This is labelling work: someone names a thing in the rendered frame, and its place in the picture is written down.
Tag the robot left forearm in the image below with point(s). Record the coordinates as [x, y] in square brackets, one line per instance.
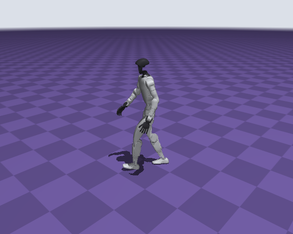
[152, 109]

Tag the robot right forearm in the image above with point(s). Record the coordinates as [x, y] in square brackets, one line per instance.
[131, 98]

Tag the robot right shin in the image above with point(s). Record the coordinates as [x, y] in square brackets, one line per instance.
[157, 147]

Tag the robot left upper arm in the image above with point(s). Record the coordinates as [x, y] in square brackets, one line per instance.
[151, 86]

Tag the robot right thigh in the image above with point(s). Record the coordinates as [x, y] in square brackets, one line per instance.
[151, 136]

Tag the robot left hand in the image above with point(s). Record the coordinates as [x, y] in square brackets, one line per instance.
[145, 125]

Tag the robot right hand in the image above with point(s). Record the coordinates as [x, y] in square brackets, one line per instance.
[120, 109]

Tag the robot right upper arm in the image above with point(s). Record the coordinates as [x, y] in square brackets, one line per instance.
[137, 91]

